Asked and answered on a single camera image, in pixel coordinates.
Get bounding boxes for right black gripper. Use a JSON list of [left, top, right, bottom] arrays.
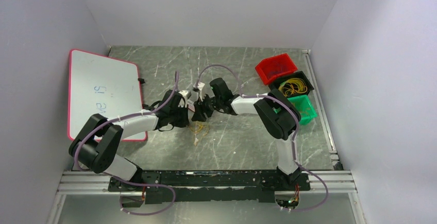
[[191, 92, 223, 123]]

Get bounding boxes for orange yellow cables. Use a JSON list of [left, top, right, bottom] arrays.
[[188, 122, 210, 140]]

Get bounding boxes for purple cable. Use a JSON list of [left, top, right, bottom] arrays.
[[266, 60, 291, 76]]

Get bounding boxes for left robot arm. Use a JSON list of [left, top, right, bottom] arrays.
[[69, 90, 191, 191]]

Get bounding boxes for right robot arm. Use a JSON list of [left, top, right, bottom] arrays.
[[192, 78, 301, 190]]

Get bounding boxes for red plastic bin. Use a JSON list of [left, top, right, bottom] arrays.
[[255, 54, 298, 85]]

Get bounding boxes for white board pink rim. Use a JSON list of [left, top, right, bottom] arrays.
[[67, 49, 143, 140]]

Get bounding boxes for black plastic bin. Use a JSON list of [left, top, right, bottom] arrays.
[[268, 71, 314, 98]]

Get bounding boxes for green plastic bin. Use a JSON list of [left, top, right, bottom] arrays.
[[288, 95, 317, 125]]

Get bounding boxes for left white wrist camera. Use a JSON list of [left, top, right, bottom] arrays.
[[178, 90, 192, 108]]

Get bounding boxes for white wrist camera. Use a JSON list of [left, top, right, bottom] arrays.
[[193, 81, 206, 102], [178, 90, 192, 108]]

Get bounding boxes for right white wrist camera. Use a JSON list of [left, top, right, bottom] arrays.
[[193, 81, 206, 102]]

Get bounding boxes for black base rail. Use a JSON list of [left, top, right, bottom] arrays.
[[108, 169, 310, 204]]

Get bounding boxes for yellow cable coil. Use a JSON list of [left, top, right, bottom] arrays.
[[278, 77, 309, 97]]

